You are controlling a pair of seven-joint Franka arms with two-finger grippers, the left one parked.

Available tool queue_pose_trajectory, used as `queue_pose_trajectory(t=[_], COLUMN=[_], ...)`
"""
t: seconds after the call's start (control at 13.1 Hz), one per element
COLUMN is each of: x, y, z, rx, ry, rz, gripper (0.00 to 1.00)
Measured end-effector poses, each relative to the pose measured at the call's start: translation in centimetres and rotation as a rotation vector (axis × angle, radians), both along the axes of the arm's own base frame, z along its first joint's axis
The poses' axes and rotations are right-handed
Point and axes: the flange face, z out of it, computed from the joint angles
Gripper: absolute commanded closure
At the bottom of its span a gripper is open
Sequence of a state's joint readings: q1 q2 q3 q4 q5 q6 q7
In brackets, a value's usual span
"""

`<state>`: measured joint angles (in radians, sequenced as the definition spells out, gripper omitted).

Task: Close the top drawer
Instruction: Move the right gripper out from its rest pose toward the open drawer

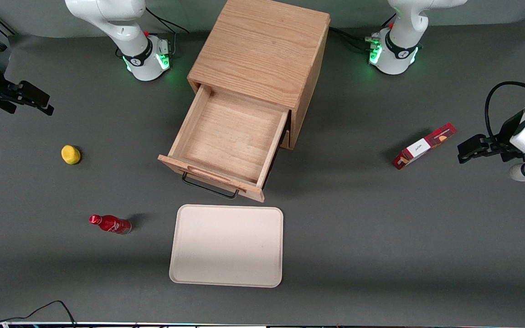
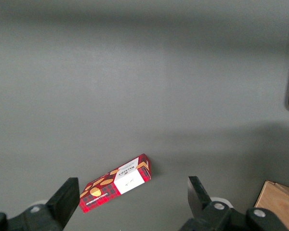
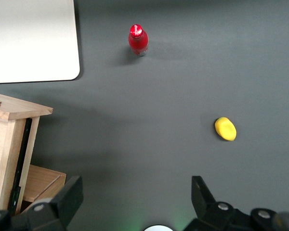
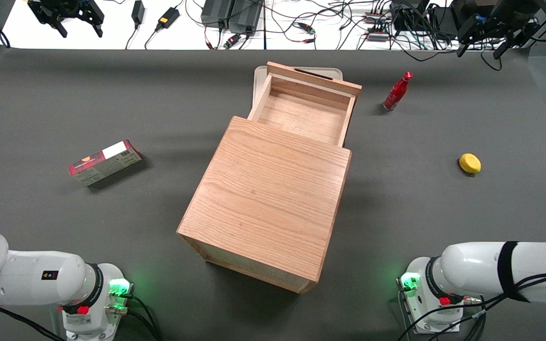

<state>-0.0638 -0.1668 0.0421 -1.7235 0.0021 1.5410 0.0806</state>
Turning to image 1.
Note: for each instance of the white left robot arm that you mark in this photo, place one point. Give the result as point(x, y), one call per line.
point(399, 27)

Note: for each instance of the oak wooden drawer cabinet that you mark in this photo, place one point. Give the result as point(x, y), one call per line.
point(262, 50)

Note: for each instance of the red and white snack box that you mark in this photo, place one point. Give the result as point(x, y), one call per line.
point(422, 146)

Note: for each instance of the yellow lemon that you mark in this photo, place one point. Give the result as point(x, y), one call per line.
point(70, 154)

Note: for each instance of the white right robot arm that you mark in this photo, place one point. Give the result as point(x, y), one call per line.
point(121, 32)

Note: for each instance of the wooden drawer with light interior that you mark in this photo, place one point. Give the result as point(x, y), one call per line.
point(230, 136)

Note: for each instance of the beige rectangular tray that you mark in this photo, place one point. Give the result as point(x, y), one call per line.
point(227, 246)

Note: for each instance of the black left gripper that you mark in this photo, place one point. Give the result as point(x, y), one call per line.
point(510, 132)

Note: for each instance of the red soda bottle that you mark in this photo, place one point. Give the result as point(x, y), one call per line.
point(111, 224)

